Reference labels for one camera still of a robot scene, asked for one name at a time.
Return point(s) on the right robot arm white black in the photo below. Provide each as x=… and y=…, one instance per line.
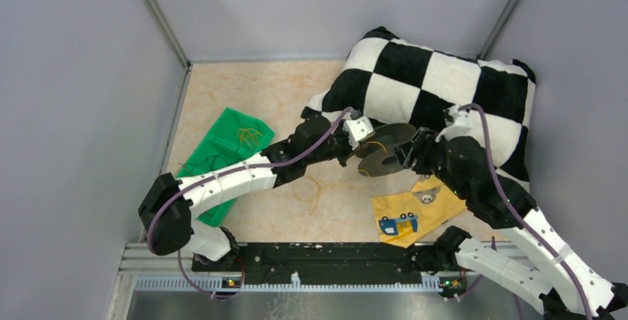
x=559, y=284

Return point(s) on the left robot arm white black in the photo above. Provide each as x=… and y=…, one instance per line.
x=171, y=208

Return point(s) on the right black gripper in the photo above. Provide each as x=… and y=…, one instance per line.
x=424, y=143

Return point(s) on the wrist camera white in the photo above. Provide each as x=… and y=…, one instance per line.
x=458, y=122
x=359, y=130

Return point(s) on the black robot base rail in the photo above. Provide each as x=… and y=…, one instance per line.
x=350, y=263

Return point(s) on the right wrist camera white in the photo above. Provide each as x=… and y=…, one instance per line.
x=458, y=122

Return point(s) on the black white checkered pillow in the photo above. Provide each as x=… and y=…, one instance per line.
x=392, y=81

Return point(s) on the yellow cloth with car print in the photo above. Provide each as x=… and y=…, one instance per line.
x=404, y=218

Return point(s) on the green compartment tray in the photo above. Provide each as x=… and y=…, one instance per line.
x=234, y=137

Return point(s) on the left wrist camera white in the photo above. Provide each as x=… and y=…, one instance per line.
x=359, y=130

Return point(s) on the black cable spool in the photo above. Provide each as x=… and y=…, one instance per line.
x=377, y=155

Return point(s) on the white slotted cable duct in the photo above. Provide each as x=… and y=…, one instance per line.
x=216, y=284

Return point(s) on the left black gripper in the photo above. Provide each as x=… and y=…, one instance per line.
x=338, y=129

